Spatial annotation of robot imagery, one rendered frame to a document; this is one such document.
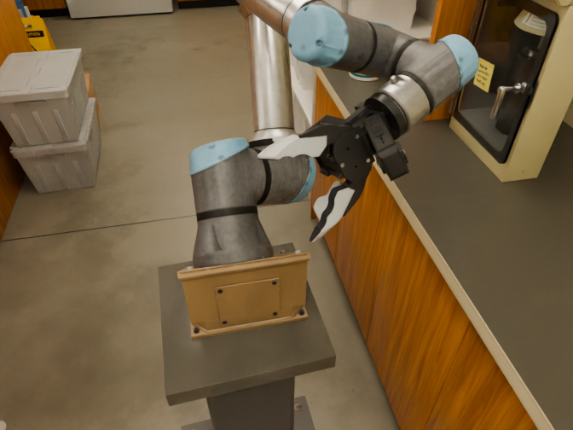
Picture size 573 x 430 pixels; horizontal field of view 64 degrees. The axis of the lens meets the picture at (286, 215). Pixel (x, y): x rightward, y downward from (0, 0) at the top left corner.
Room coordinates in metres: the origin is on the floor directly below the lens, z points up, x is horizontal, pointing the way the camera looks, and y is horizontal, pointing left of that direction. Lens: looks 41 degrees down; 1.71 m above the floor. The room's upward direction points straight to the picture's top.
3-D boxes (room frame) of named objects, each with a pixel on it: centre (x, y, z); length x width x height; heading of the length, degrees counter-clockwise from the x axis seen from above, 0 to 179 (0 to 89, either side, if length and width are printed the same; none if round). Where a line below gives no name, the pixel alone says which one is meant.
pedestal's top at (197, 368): (0.60, 0.10, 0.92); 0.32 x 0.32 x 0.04; 15
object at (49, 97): (2.47, 1.40, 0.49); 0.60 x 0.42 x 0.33; 12
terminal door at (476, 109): (1.19, -0.57, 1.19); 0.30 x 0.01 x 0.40; 11
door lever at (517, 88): (1.07, -0.56, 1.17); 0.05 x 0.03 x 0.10; 101
